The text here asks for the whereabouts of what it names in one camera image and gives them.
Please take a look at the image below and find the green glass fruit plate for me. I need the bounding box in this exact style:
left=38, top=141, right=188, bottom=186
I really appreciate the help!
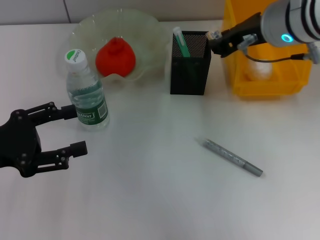
left=72, top=9, right=168, bottom=87

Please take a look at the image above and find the clear water bottle green label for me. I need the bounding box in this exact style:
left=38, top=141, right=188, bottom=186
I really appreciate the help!
left=65, top=48, right=110, bottom=132

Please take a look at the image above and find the yellow plastic bin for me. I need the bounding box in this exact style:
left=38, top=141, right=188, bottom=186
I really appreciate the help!
left=222, top=0, right=313, bottom=101

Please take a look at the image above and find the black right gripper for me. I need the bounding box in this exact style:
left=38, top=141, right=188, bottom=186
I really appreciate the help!
left=210, top=12, right=264, bottom=59

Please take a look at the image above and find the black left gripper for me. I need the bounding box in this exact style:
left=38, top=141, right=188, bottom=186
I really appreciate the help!
left=0, top=100, right=89, bottom=179

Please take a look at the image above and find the orange fruit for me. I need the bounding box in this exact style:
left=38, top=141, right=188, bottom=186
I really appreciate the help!
left=95, top=36, right=137, bottom=78

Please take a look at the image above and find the green utility knife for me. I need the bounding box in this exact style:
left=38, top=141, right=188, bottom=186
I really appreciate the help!
left=172, top=26, right=192, bottom=59

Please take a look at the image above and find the black mesh pen holder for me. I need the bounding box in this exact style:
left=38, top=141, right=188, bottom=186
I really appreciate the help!
left=170, top=30, right=212, bottom=96

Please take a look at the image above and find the grey marker pen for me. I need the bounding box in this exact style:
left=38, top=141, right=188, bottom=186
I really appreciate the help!
left=202, top=137, right=264, bottom=178

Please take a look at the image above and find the right arm cable with plugs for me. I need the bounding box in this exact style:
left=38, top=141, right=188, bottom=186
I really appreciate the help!
left=237, top=33, right=320, bottom=64

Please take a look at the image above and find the white paper ball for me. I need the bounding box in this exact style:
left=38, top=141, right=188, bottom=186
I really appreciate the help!
left=243, top=61, right=274, bottom=81

